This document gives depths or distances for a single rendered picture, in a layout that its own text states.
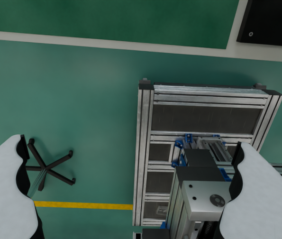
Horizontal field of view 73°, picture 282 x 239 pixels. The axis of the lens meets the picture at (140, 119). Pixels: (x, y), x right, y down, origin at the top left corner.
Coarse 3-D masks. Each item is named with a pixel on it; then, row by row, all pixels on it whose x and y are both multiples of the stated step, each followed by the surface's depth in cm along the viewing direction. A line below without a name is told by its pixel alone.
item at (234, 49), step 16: (240, 0) 44; (240, 16) 45; (0, 32) 46; (112, 48) 48; (128, 48) 48; (144, 48) 48; (160, 48) 48; (176, 48) 48; (192, 48) 49; (208, 48) 49; (240, 48) 49; (256, 48) 49; (272, 48) 49
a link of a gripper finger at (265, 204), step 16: (240, 144) 11; (240, 160) 10; (256, 160) 10; (240, 176) 9; (256, 176) 9; (272, 176) 9; (240, 192) 8; (256, 192) 8; (272, 192) 8; (224, 208) 7; (240, 208) 7; (256, 208) 7; (272, 208) 7; (224, 224) 6; (240, 224) 7; (256, 224) 7; (272, 224) 7
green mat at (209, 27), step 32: (0, 0) 43; (32, 0) 43; (64, 0) 43; (96, 0) 43; (128, 0) 43; (160, 0) 43; (192, 0) 43; (224, 0) 44; (32, 32) 46; (64, 32) 46; (96, 32) 46; (128, 32) 46; (160, 32) 46; (192, 32) 47; (224, 32) 47
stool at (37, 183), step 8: (32, 144) 146; (32, 152) 148; (72, 152) 155; (40, 160) 152; (56, 160) 154; (64, 160) 152; (32, 168) 156; (40, 168) 156; (48, 168) 156; (40, 176) 148; (56, 176) 160; (32, 184) 141; (40, 184) 164; (72, 184) 165; (32, 192) 135
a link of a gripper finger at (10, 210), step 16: (16, 144) 10; (0, 160) 9; (16, 160) 9; (0, 176) 8; (16, 176) 8; (0, 192) 7; (16, 192) 7; (0, 208) 7; (16, 208) 7; (32, 208) 7; (0, 224) 6; (16, 224) 6; (32, 224) 6
